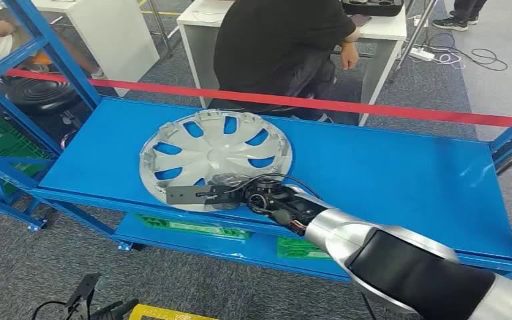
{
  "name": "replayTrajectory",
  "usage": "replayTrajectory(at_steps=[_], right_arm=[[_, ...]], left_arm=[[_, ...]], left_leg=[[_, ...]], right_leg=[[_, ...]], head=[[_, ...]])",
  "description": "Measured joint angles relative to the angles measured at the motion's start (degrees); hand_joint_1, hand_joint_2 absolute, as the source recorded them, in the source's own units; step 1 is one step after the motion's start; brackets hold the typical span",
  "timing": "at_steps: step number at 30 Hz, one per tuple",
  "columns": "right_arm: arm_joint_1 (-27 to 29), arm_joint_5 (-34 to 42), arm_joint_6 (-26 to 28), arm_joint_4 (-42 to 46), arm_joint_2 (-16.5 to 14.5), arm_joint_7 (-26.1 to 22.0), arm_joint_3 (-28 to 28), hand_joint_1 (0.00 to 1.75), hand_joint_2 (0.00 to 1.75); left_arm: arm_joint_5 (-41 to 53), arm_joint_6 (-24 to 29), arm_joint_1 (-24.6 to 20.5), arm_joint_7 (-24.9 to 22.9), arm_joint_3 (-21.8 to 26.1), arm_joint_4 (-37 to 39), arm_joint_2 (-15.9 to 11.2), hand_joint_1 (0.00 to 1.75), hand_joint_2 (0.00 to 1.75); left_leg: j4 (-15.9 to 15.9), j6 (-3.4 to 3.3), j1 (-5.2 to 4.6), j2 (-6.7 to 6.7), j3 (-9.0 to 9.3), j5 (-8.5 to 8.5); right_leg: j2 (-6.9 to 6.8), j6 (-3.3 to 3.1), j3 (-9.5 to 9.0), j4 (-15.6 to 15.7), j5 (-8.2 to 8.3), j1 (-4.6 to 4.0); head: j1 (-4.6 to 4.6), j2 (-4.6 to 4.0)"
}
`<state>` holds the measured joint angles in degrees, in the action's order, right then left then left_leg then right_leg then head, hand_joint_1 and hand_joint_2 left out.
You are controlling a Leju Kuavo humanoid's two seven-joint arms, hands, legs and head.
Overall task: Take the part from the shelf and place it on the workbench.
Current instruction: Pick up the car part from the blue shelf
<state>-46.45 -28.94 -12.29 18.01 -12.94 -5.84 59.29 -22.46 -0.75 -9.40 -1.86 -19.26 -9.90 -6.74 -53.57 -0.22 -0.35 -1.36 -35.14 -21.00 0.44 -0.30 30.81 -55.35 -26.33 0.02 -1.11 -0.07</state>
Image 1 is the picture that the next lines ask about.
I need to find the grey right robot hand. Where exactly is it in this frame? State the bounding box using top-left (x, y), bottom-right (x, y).
top-left (203, 174), bottom-right (251, 211)

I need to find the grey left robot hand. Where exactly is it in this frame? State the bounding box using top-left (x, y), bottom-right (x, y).
top-left (89, 299), bottom-right (140, 320)

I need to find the silver wheel hubcap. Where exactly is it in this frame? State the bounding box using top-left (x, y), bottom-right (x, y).
top-left (139, 109), bottom-right (293, 213)

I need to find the red barrier tape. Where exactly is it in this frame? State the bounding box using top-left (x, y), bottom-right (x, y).
top-left (0, 63), bottom-right (512, 129)

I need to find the white cabinet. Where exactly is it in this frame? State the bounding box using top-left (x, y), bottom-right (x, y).
top-left (33, 0), bottom-right (161, 98)

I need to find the white table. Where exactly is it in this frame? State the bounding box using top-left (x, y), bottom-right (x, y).
top-left (176, 0), bottom-right (408, 127)

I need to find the black plastic tray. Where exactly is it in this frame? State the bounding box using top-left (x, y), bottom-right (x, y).
top-left (341, 0), bottom-right (405, 17)

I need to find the white power strip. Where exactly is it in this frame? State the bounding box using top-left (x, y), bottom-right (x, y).
top-left (409, 46), bottom-right (436, 62)

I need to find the black left camera bracket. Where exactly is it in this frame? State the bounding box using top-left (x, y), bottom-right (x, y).
top-left (63, 273), bottom-right (102, 320)

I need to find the black camera bracket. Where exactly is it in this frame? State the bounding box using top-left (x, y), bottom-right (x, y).
top-left (63, 273), bottom-right (102, 320)
top-left (166, 184), bottom-right (239, 206)

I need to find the black right camera bracket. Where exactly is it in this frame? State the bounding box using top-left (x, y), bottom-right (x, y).
top-left (166, 184), bottom-right (239, 206)

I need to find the white floor cable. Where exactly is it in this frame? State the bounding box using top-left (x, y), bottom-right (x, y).
top-left (435, 52), bottom-right (465, 71)

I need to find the black floor cable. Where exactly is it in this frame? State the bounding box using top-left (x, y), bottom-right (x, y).
top-left (425, 31), bottom-right (509, 73)

